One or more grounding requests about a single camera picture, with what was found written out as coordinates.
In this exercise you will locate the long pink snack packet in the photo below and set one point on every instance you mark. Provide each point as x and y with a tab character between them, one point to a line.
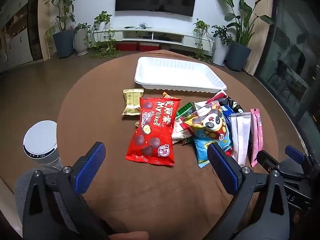
256	135

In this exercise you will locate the long black snack packet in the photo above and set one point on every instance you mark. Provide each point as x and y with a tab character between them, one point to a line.
233	105

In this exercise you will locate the large leaf plant in dark pot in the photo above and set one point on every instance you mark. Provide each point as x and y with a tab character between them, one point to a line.
238	55

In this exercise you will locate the white television cabinet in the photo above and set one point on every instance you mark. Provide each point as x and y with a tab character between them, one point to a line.
140	33

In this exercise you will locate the orange brown snack packet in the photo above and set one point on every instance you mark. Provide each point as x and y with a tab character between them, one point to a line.
168	95

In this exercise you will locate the small trailing plant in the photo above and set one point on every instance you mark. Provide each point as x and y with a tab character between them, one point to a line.
201	27

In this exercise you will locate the tall plant in dark pot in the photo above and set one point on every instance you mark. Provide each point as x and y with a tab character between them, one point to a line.
63	42

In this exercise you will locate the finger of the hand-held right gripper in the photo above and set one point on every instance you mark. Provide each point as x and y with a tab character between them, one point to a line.
266	160
295	152

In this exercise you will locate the white cylindrical appliance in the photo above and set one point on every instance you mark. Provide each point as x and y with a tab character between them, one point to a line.
41	140

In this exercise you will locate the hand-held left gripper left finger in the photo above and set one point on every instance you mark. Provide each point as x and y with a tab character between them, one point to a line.
90	165

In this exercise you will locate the white and red snack bag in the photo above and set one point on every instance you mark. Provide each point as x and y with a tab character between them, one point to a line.
216	96

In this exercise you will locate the red chocolate ball bag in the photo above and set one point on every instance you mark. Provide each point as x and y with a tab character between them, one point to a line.
152	130

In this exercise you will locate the gold wafer packet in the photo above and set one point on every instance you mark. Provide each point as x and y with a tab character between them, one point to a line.
131	102

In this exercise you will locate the beige curtain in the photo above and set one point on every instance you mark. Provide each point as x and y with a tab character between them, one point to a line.
260	5

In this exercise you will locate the plant in tall white pot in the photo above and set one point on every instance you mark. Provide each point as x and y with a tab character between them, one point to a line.
221	50

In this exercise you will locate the blue biscuit packet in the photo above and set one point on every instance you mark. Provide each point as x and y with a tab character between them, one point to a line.
228	111

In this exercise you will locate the green snack packet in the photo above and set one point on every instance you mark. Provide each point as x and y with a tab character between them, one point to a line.
183	110

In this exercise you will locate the plant in white ribbed pot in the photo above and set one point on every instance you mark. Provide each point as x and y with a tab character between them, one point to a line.
81	41

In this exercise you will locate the strawberry print snack packet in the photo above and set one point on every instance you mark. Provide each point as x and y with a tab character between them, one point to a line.
180	130

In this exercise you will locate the trailing pothos plant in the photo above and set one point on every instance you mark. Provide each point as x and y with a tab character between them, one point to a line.
102	42

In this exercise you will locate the white plastic tray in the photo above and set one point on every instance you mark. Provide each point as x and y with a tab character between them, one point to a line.
175	72

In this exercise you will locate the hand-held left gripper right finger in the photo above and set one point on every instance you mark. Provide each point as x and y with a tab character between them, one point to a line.
223	167

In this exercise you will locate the long white snack packet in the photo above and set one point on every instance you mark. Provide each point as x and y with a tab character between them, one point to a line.
241	135

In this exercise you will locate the glass sliding door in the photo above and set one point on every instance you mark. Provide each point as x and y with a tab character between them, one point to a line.
290	55

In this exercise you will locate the red storage box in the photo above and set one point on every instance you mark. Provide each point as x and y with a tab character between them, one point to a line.
127	46
149	47

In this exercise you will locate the blue panda snack packet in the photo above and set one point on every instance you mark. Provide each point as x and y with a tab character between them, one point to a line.
212	126

